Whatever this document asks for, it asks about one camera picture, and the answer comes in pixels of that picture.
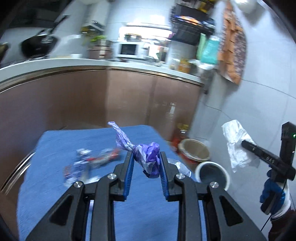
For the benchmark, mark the green potted vegetable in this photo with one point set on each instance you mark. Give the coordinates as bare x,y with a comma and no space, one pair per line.
96,39

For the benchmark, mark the purple plastic bag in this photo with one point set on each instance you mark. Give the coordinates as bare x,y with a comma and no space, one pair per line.
145,155

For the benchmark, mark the brown kitchen cabinet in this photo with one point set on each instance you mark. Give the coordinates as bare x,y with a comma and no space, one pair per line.
89,97

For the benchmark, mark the orange floral apron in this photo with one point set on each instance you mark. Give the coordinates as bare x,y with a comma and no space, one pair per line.
233,46

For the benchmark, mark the brown rice cooker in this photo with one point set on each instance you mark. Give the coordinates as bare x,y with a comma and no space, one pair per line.
100,52

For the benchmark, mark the white rimmed trash bin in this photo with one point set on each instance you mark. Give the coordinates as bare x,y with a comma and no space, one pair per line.
208,172

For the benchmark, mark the teal plastic bag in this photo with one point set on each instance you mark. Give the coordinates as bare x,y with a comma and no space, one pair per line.
210,52

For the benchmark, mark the dark red sleeve forearm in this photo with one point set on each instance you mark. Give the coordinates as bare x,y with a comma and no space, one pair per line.
283,228

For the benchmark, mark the blue towel mat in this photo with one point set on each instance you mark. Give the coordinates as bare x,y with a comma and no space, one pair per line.
124,204

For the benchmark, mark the black wok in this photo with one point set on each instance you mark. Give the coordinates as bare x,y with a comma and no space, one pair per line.
41,44

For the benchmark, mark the white tissue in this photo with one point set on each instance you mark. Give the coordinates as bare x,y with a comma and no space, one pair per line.
239,156

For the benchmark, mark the red silver snack wrapper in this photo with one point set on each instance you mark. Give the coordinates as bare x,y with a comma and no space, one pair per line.
104,157

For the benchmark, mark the white water heater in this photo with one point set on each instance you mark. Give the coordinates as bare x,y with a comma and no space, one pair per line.
96,15

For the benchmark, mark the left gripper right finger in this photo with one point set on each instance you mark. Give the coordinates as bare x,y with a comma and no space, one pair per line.
205,212

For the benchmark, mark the right blue white gloved hand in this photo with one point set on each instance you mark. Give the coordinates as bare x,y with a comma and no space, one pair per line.
281,191

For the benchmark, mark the black dish rack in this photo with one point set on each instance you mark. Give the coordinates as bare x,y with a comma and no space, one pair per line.
190,19

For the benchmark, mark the cooking oil bottle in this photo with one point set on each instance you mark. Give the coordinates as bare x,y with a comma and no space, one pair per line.
179,134

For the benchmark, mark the yellow juice bottle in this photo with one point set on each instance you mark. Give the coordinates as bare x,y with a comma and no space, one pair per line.
184,66

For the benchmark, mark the blue white snack wrapper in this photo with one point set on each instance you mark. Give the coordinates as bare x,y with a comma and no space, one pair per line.
79,169

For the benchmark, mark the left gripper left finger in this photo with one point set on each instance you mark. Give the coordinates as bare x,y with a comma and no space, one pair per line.
86,207

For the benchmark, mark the white microwave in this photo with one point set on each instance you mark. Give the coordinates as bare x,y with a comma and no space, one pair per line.
128,50

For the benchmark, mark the wooden bucket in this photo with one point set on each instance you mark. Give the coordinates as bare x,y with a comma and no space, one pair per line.
194,151

